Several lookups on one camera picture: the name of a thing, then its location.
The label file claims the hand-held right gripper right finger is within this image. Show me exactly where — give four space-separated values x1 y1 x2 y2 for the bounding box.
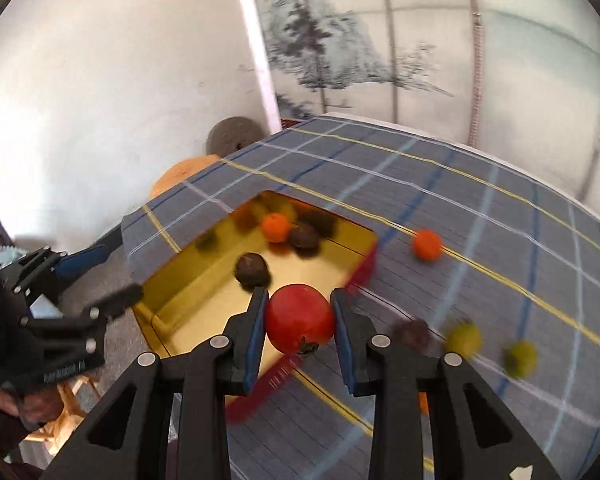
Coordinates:
330 287 563 480

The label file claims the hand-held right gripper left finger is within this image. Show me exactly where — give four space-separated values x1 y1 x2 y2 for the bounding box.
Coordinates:
40 287 271 480

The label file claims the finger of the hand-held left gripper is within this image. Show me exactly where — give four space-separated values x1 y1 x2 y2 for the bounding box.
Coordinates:
21 284 145 377
12 244 109 302

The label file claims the red tomato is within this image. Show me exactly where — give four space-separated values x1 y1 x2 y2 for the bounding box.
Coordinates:
265 284 337 358

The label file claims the gold tin box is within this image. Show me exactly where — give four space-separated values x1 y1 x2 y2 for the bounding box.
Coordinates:
132 191 379 423

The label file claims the dark brown round fruit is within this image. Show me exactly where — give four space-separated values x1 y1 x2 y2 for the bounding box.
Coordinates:
286 224 322 251
392 319 432 353
235 253 272 288

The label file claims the green tomato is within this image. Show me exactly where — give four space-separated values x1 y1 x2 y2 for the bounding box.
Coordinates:
502 340 538 378
445 322 482 358

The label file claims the orange tangerine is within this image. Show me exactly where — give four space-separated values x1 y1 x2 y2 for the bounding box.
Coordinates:
261 212 292 244
411 229 443 262

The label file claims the person's left hand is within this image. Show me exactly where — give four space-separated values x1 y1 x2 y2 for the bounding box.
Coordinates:
0 385 66 441

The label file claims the wooden stool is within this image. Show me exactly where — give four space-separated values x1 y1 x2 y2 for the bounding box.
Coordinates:
22 375 101 456

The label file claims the grey plaid tablecloth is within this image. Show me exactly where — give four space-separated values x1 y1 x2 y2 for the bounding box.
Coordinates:
121 115 600 480

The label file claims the grey round millstone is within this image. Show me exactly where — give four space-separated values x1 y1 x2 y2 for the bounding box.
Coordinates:
205 116 262 156

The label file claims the painted landscape screen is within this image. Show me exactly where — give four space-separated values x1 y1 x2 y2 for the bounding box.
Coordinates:
245 0 600 221

